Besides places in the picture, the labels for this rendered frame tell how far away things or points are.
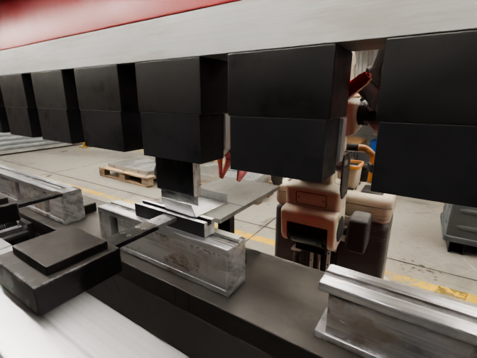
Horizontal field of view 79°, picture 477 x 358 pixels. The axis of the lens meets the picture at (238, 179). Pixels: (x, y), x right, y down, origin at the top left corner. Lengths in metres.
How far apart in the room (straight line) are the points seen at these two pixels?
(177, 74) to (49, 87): 0.42
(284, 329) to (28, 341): 0.34
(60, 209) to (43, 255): 0.53
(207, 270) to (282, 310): 0.15
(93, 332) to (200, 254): 0.25
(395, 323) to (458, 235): 2.51
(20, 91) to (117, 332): 0.76
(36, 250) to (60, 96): 0.43
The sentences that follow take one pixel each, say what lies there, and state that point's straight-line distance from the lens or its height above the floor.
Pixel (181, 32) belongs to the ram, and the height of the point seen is 1.32.
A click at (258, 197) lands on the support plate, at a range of 0.69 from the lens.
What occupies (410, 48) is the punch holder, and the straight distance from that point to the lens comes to 0.36.
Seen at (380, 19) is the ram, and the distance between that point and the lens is 0.37.
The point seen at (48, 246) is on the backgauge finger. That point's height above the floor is 1.03.
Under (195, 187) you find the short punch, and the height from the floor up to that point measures 1.06.
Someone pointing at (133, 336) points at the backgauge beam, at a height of 0.98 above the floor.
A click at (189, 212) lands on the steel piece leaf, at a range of 0.57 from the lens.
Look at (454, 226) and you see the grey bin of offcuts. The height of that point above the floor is 0.23.
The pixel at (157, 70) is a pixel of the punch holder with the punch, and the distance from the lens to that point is 0.53.
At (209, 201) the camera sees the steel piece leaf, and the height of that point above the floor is 1.00.
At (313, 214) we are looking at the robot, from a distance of 1.15.
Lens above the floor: 1.23
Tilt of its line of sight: 16 degrees down
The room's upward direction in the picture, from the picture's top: straight up
